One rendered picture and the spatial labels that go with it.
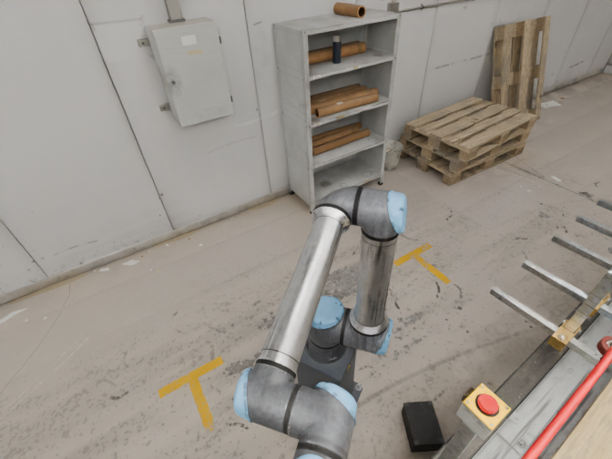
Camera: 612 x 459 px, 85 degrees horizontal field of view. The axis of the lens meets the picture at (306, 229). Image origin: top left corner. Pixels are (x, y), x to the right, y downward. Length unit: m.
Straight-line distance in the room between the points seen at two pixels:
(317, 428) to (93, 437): 1.89
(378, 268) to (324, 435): 0.56
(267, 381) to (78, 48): 2.34
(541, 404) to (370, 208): 1.08
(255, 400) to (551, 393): 1.28
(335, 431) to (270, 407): 0.12
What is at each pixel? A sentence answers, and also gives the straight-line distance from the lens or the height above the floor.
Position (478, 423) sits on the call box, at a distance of 0.91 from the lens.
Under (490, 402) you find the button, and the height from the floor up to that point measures 1.23.
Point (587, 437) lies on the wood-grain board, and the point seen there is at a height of 0.90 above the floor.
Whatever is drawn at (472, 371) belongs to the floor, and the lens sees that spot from 2.39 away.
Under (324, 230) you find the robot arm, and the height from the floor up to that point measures 1.41.
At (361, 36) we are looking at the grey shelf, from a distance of 3.46.
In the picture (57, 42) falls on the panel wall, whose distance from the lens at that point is 2.66.
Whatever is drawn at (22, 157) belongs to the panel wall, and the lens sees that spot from 2.86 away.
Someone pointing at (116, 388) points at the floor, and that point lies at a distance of 2.53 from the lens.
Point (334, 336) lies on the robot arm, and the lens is 1.40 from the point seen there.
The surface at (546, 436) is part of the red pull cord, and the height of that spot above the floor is 1.65.
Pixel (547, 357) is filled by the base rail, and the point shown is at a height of 0.70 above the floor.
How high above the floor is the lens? 2.00
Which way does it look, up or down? 41 degrees down
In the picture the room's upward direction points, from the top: 4 degrees counter-clockwise
